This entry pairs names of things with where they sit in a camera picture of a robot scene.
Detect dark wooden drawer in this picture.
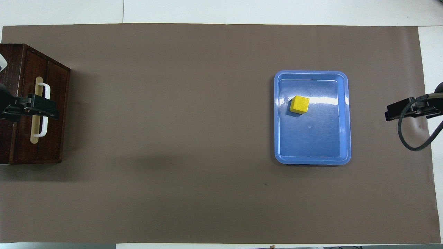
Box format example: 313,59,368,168
14,48,71,163

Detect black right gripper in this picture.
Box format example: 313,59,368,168
385,82,443,122

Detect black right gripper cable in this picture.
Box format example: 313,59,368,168
398,93,443,152

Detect dark wooden drawer cabinet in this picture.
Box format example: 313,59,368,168
0,43,71,165

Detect brown table mat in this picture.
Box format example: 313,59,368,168
0,22,441,244

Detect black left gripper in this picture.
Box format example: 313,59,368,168
0,82,60,122

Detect beige handle backing strip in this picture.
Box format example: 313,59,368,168
30,76,43,144

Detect yellow cube block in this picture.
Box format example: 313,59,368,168
290,95,310,115

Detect blue plastic tray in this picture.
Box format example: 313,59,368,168
274,70,352,165

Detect white drawer handle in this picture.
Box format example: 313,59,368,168
33,83,51,138

